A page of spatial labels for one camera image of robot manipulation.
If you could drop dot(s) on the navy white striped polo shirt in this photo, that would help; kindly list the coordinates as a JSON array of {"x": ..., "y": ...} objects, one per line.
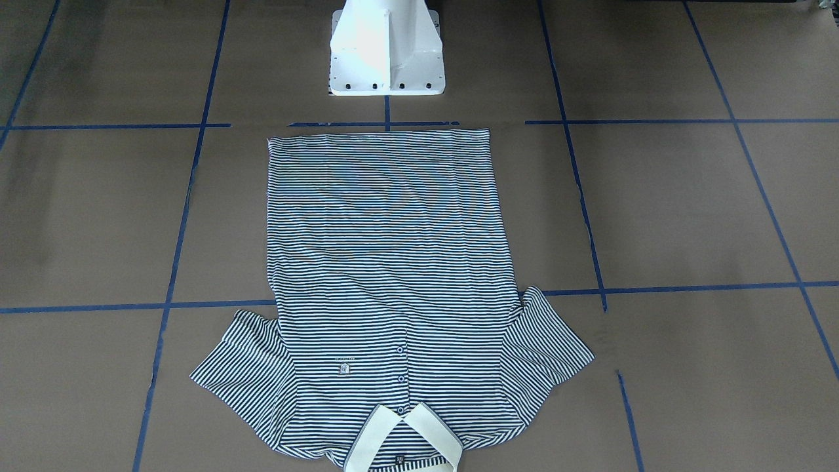
[{"x": 400, "y": 340}]

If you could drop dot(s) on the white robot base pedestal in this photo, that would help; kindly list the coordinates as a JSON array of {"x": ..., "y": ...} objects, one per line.
[{"x": 386, "y": 48}]

